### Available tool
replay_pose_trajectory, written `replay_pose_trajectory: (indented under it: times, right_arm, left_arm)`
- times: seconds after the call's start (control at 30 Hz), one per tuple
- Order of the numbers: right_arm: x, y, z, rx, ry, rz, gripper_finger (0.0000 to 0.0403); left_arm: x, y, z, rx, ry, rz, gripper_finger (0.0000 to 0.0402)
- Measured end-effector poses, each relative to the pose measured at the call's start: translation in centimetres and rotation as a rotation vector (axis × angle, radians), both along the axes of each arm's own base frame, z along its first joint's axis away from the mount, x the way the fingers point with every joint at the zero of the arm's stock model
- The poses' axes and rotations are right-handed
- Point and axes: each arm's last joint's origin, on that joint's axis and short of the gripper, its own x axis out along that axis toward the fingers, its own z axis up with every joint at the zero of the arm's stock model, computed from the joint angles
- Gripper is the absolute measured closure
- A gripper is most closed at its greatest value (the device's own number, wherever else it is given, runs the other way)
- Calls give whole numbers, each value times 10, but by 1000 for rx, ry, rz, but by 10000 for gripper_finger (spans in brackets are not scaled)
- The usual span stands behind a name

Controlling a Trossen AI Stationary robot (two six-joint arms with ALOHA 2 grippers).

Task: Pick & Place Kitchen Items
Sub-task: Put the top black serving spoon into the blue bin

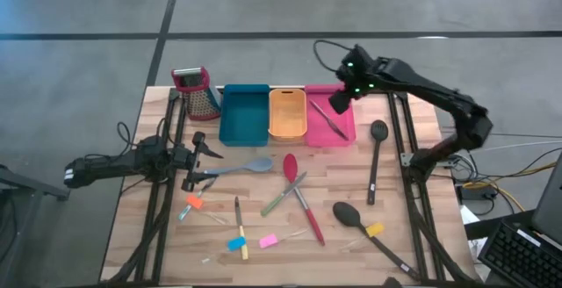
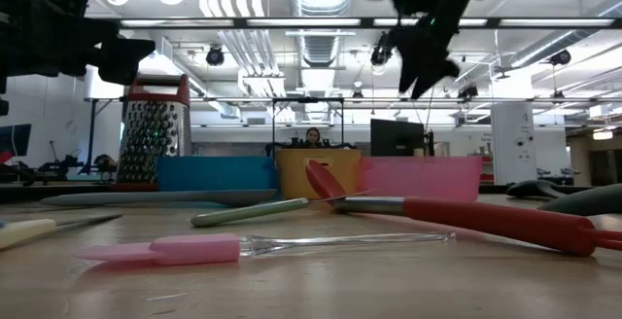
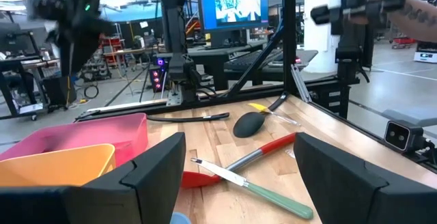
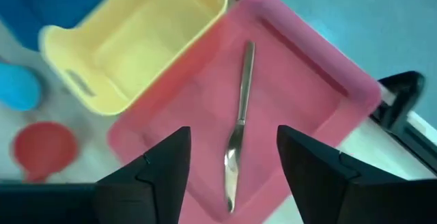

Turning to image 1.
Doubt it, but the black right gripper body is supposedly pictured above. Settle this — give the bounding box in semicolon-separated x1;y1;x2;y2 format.
328;45;384;115

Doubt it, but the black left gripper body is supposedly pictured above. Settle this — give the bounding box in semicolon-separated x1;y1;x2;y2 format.
172;131;207;193

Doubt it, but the grey-blue silicone spoon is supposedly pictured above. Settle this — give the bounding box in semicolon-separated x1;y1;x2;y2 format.
204;156;274;176

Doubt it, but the black slotted spoon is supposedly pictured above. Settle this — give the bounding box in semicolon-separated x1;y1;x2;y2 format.
366;119;390;205

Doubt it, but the green-handled knife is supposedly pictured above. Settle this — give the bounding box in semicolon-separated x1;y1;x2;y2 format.
260;171;308;218

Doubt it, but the red silicone spoon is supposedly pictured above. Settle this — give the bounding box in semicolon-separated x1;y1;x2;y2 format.
282;153;326;247

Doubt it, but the black solid spoon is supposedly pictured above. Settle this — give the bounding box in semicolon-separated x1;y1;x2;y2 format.
332;201;422;282

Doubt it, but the yellow spatula clear handle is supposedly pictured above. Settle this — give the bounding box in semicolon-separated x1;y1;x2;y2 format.
340;221;385;252

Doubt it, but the blue plastic bin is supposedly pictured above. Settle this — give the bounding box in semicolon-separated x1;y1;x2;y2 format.
218;83;271;148

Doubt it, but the pink plastic bin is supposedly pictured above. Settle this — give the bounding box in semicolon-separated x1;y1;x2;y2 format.
304;83;357;148

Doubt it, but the orange plastic bin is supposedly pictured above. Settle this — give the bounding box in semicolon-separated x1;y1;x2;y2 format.
268;88;308;143

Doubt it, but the black metal stand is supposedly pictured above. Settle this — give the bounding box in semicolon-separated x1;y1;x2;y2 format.
0;163;71;288

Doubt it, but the black power box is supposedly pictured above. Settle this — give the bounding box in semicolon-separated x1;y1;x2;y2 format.
456;184;497;201

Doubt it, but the white paper sheet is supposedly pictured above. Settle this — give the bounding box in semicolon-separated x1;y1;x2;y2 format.
459;204;488;271

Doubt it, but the dark laptop screen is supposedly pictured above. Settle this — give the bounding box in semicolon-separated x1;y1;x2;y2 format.
530;151;562;245

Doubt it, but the black computer keyboard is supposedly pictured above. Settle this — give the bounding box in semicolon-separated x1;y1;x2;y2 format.
477;220;562;288

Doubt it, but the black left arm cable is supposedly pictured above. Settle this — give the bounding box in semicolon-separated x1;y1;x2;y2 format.
155;117;177;153

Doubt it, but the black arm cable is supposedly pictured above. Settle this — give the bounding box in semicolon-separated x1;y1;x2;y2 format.
155;117;177;153
313;40;352;74

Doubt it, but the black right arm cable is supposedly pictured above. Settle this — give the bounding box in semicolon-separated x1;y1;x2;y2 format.
313;40;352;74

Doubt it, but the red-handled metal box grater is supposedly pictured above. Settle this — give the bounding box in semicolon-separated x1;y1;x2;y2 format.
170;66;223;121

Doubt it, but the black aluminium table frame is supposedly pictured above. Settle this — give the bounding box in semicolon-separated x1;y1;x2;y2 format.
100;86;475;285

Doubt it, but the blue spatula clear handle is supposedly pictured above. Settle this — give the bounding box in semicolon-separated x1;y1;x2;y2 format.
200;236;247;265

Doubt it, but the pink spatula clear handle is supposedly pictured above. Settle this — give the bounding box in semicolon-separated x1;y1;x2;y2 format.
258;227;309;249

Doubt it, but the yellow cable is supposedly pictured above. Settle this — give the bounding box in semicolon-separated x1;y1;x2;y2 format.
463;161;558;212

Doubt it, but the white cable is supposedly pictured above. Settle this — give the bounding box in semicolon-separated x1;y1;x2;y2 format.
482;140;562;153

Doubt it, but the black floor cable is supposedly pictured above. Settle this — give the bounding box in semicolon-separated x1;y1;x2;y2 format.
486;147;562;179

